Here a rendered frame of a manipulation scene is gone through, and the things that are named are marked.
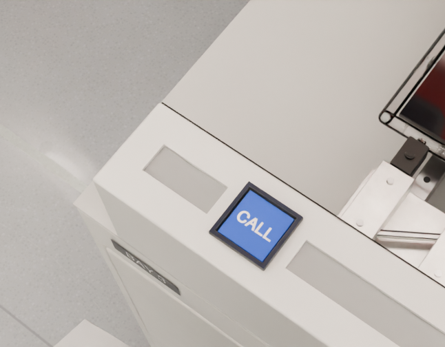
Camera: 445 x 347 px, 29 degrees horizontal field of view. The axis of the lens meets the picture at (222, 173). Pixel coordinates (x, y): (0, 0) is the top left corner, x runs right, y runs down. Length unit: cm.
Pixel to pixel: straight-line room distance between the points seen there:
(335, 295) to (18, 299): 113
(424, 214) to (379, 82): 19
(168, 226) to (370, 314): 18
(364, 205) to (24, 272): 110
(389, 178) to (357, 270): 12
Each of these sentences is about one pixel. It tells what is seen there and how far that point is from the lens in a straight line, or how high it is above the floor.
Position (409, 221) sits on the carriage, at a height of 88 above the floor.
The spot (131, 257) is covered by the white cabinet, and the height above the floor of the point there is 77.
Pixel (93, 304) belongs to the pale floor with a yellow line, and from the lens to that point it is 173.
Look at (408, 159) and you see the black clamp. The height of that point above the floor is 90.
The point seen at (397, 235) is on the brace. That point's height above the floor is 90.
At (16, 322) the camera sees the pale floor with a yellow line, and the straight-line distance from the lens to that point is 175.
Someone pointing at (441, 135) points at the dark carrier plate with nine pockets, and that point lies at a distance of 83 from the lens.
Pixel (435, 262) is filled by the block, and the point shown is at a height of 91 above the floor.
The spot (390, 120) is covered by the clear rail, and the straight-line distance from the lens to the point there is 83.
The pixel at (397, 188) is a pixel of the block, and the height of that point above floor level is 91.
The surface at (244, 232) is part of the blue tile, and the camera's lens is 71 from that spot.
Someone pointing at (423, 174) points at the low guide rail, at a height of 85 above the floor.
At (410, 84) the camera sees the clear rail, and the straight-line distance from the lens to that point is 85.
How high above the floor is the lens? 163
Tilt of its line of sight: 65 degrees down
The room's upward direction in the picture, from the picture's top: 7 degrees counter-clockwise
